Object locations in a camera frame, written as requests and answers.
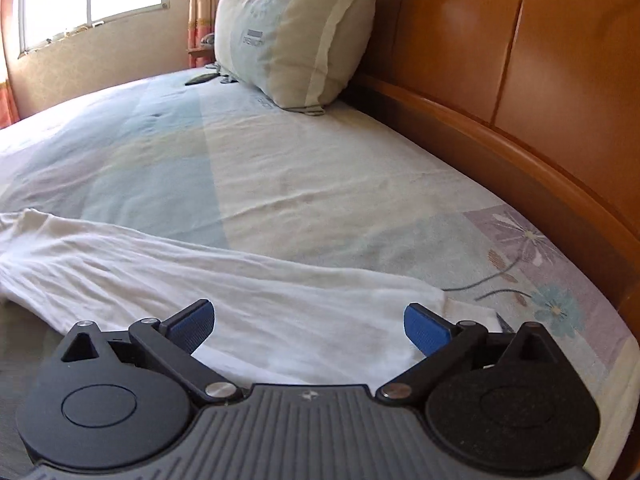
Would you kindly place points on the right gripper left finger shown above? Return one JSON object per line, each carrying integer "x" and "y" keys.
{"x": 167, "y": 348}

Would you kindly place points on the wooden headboard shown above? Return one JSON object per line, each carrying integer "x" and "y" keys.
{"x": 538, "y": 100}

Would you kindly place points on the white printed sweatshirt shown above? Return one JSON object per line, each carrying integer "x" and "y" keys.
{"x": 276, "y": 321}

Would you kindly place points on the left orange striped curtain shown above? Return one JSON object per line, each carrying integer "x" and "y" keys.
{"x": 9, "y": 111}

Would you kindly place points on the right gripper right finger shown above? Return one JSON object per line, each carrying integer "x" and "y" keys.
{"x": 445, "y": 346}

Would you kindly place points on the wooden bedside table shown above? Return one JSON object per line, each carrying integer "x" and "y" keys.
{"x": 206, "y": 51}

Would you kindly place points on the black remote control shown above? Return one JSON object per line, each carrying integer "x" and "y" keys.
{"x": 201, "y": 79}

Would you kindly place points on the front pastel pillow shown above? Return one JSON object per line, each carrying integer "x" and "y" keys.
{"x": 301, "y": 54}

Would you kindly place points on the patchwork pastel bed sheet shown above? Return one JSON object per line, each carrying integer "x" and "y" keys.
{"x": 220, "y": 165}

